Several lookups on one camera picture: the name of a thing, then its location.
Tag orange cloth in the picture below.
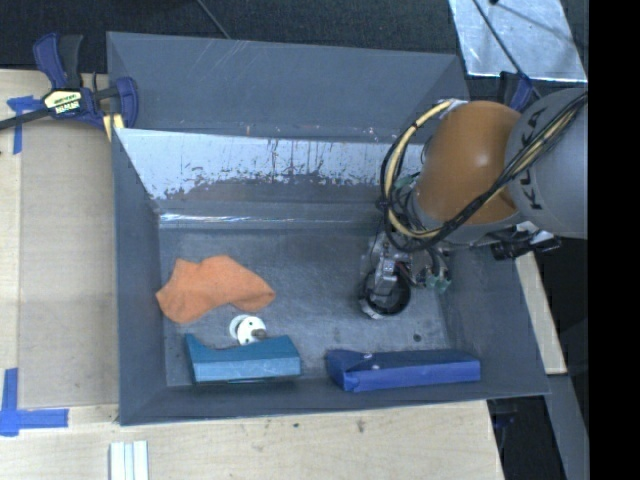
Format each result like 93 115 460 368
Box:
155 254 277 326

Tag black cylinder on white bracket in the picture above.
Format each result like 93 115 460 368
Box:
490 227 562 262

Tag teal blue box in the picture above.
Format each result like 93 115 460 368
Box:
183 332 303 386

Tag dark blue flat packet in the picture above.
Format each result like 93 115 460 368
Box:
324 347 483 394

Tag pale wood flat board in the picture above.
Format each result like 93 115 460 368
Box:
17 117 121 410

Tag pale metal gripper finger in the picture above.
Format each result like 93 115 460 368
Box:
371 259 400 309

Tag white round knob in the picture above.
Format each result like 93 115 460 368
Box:
228 314 268 346

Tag grey metal bin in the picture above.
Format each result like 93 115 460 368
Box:
105 31 552 427

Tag black ring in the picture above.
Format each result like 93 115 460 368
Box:
357 270 413 321

